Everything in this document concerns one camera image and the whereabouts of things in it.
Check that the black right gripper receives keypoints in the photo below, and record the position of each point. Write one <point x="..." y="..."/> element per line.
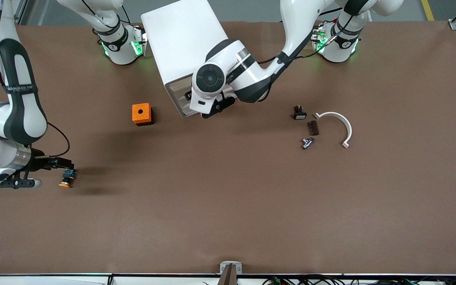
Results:
<point x="39" y="163"/>

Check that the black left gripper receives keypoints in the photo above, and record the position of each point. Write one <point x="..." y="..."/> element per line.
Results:
<point x="186" y="96"/>

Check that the orange push button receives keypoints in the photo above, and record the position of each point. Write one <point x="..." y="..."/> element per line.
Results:
<point x="67" y="179"/>

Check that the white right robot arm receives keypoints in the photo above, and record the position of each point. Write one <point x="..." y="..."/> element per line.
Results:
<point x="18" y="99"/>

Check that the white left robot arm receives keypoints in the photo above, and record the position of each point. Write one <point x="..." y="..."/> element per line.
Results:
<point x="251" y="75"/>

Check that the orange box with hole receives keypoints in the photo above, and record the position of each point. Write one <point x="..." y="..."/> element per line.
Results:
<point x="141" y="113"/>

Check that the silver metal fitting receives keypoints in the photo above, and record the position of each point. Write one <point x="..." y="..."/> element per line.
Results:
<point x="307" y="143"/>

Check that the brown terminal block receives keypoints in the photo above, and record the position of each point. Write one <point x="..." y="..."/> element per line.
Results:
<point x="314" y="128"/>

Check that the black left camera mount plate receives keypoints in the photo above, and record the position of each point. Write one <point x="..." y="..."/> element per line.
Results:
<point x="218" y="107"/>

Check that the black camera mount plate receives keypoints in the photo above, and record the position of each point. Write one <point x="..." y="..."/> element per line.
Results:
<point x="218" y="107"/>
<point x="14" y="183"/>

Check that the black right camera mount plate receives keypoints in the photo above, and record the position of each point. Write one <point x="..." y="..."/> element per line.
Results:
<point x="14" y="183"/>

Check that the black switch with white face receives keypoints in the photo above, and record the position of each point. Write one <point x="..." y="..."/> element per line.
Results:
<point x="300" y="114"/>

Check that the white curved bracket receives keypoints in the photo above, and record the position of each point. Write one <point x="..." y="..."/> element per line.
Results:
<point x="347" y="126"/>

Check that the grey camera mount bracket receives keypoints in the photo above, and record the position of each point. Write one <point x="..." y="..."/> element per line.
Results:
<point x="236" y="267"/>

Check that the brown camera support strut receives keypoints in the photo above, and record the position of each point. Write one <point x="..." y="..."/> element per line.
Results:
<point x="228" y="277"/>

